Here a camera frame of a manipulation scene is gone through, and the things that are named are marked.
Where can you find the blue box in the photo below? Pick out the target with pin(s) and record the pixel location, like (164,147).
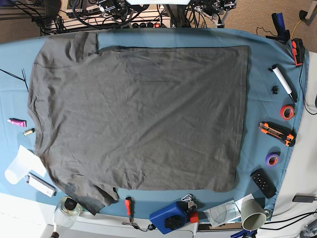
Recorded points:
(171,217)

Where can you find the orange black clamp tool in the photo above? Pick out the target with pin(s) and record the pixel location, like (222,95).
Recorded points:
(298,51)

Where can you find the red handled screwdriver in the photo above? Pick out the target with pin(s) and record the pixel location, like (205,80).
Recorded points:
(129,208)

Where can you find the white marker pen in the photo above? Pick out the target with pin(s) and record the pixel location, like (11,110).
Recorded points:
(275,69)

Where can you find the black remote control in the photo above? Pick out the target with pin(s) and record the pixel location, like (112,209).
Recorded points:
(264,183)

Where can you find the white paper sheet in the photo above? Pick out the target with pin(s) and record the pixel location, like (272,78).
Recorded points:
(24,162)

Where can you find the small black plastic clip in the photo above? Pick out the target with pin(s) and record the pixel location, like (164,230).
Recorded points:
(275,90)

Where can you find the white rectangular device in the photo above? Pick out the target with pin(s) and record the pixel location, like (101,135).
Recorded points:
(40,185)

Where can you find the grey paper cup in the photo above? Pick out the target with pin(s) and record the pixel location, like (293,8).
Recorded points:
(252,215)

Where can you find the blue table cloth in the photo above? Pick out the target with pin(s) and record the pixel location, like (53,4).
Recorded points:
(262,105)

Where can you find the black cable tie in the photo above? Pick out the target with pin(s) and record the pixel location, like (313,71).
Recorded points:
(23,78)

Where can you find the blue black clamp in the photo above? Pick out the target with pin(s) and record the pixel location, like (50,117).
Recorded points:
(283,35)

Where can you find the orange black utility knife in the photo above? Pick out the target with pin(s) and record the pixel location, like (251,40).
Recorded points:
(284,135)

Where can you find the black power strip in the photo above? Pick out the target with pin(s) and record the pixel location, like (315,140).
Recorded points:
(143,25)

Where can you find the silver carabiner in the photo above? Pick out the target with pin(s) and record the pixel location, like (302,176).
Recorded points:
(187,198)

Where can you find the black power adapter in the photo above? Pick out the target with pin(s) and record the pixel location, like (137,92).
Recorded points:
(304,198)

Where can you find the purple tape roll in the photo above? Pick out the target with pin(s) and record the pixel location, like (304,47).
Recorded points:
(272,159)

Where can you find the small red cube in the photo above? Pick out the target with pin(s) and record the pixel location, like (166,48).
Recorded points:
(194,218)

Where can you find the pink tube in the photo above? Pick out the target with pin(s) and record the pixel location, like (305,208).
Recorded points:
(17,122)

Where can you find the printed paper sheet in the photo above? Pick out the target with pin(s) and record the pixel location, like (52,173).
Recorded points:
(226,212)

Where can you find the red tape roll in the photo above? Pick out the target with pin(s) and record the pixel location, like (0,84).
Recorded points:
(287,112)

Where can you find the dark grey T-shirt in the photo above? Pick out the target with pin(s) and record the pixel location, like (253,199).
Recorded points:
(137,118)

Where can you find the clear glass jar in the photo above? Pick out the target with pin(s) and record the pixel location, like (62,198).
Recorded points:
(66,213)

